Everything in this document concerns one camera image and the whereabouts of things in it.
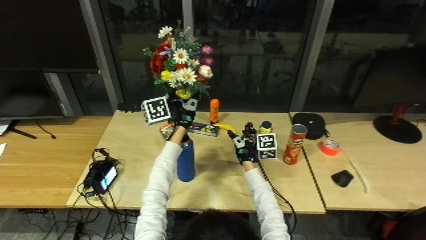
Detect person's right hand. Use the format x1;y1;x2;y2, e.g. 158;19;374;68
226;121;261;165

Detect person's left hand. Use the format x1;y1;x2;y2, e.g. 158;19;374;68
169;97;200;130

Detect colourful flower bouquet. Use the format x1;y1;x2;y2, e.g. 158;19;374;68
141;23;216;101

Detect yellow banana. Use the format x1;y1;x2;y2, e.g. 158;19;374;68
212;122;240;134

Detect small blue yellow-capped bottle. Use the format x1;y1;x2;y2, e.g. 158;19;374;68
258;120;274;135

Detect white marker cube left glove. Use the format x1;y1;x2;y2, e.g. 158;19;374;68
140;95;173;126

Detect white marker cube glove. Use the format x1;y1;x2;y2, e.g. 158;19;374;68
140;95;173;126
256;132;280;161

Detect white marker cube right glove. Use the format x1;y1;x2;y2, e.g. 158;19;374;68
256;132;280;161

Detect dark printed snack packet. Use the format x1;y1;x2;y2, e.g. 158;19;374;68
158;121;221;140

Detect orange bottle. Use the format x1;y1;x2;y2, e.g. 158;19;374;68
209;98;222;125

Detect red chips can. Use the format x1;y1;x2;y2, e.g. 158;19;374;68
282;123;309;166

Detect blue water bottle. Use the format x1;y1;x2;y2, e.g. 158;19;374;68
176;139;197;183

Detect black pouch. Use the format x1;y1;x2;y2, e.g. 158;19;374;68
290;112;330;141

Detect orange tape roll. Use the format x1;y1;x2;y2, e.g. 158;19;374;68
317;138;342;157

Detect black computer mouse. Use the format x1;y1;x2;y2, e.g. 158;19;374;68
330;169;355;189

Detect black device with lit screen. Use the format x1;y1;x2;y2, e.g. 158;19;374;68
83;157;121;196

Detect white thin stick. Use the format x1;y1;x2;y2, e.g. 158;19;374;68
342;155;371;195

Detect black round lamp base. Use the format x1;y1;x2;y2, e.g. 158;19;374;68
371;104;425;145

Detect black monitor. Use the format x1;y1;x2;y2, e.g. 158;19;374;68
0;68;85;140

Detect red and black chair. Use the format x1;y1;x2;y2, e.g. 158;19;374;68
374;205;426;240

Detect black power strip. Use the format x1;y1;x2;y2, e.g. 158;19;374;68
17;208;51;215

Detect black glove cable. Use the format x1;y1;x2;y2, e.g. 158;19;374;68
256;161;298;236

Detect black device cables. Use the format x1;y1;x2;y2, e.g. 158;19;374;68
76;147;140;234

